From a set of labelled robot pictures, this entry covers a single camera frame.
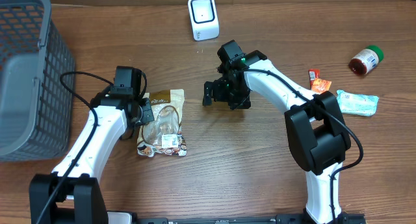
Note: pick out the white barcode scanner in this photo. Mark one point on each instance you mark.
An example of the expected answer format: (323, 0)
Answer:
(204, 19)

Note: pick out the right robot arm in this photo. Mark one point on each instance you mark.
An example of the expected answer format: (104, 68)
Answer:
(316, 132)

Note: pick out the teal wet wipes packet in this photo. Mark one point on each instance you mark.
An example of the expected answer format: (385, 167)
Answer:
(357, 104)

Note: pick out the green white round container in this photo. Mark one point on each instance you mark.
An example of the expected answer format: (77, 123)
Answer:
(366, 60)

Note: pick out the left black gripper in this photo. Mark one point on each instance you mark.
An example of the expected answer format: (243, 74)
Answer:
(145, 113)

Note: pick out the orange tissue packet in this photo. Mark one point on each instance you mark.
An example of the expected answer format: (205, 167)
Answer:
(320, 85)

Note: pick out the beige dried food bag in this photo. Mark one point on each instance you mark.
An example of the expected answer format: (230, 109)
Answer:
(163, 135)

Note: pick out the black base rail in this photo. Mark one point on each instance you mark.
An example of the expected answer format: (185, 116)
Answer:
(221, 220)

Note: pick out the red snack stick pack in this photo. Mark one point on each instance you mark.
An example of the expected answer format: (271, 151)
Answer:
(313, 74)

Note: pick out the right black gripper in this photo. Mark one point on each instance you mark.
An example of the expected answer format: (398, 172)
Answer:
(212, 91)

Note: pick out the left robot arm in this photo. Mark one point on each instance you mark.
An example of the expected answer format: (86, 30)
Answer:
(71, 193)

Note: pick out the grey plastic mesh basket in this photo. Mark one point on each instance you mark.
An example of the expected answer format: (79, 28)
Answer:
(35, 106)

